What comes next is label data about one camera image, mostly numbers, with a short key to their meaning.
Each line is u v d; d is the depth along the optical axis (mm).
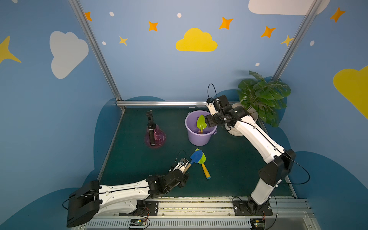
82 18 721
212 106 651
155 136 913
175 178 581
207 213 741
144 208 662
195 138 939
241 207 743
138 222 718
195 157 931
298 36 795
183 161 688
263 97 722
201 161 925
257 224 719
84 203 413
